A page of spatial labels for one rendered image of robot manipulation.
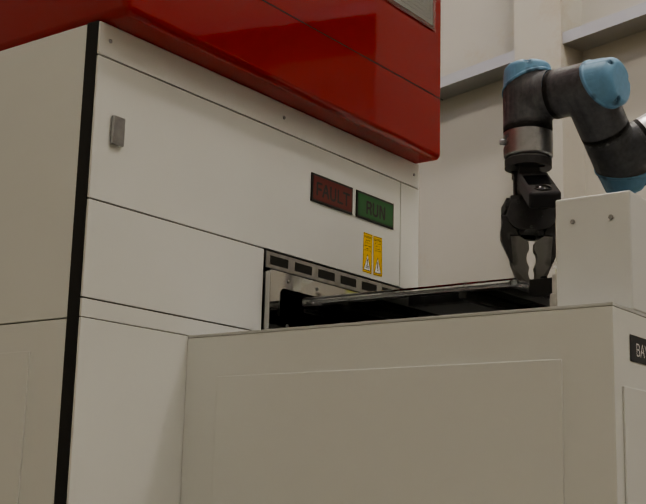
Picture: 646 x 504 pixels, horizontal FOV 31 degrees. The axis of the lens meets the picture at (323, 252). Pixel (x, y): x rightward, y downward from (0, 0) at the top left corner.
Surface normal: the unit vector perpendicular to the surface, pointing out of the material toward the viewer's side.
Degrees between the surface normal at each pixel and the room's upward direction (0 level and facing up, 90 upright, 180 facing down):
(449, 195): 90
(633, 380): 90
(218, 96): 90
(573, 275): 90
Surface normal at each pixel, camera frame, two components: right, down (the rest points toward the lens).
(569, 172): 0.63, -0.15
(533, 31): -0.78, -0.15
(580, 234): -0.59, -0.18
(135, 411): 0.81, -0.10
